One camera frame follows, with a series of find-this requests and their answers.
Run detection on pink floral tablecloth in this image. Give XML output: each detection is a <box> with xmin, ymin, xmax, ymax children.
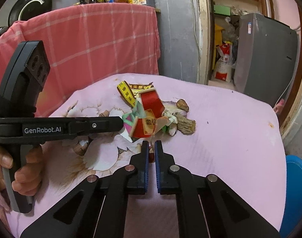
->
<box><xmin>4</xmin><ymin>72</ymin><xmax>287</xmax><ymax>238</ymax></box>

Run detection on person's left hand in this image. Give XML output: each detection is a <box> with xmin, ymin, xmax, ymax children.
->
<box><xmin>0</xmin><ymin>146</ymin><xmax>44</xmax><ymax>196</ymax></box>

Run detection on red white rice sack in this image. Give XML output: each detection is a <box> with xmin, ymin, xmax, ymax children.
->
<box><xmin>213</xmin><ymin>41</ymin><xmax>233</xmax><ymax>83</ymax></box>

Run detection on grey refrigerator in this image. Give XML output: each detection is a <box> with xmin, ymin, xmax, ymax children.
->
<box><xmin>233</xmin><ymin>13</ymin><xmax>298</xmax><ymax>106</ymax></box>

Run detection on green box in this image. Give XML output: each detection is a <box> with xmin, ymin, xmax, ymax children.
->
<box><xmin>214</xmin><ymin>5</ymin><xmax>231</xmax><ymax>16</ymax></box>

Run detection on black round pan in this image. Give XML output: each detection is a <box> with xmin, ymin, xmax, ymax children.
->
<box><xmin>7</xmin><ymin>0</ymin><xmax>53</xmax><ymax>27</ymax></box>

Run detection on red gold snack packet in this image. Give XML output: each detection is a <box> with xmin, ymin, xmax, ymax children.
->
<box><xmin>130</xmin><ymin>88</ymin><xmax>169</xmax><ymax>138</ymax></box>

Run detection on blue plastic trash bucket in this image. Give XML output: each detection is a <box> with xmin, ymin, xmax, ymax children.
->
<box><xmin>280</xmin><ymin>155</ymin><xmax>302</xmax><ymax>237</ymax></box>

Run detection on yellow printed wrapper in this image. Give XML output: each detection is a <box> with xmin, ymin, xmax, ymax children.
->
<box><xmin>117</xmin><ymin>81</ymin><xmax>136</xmax><ymax>108</ymax></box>

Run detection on red plaid cloth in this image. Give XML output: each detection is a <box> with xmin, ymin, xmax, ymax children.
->
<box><xmin>0</xmin><ymin>3</ymin><xmax>160</xmax><ymax>116</ymax></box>

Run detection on yellow bag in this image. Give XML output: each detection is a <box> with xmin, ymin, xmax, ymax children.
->
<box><xmin>214</xmin><ymin>24</ymin><xmax>224</xmax><ymax>55</ymax></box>

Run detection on brown ginger piece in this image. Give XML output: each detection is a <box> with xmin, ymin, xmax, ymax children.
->
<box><xmin>176</xmin><ymin>99</ymin><xmax>189</xmax><ymax>112</ymax></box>

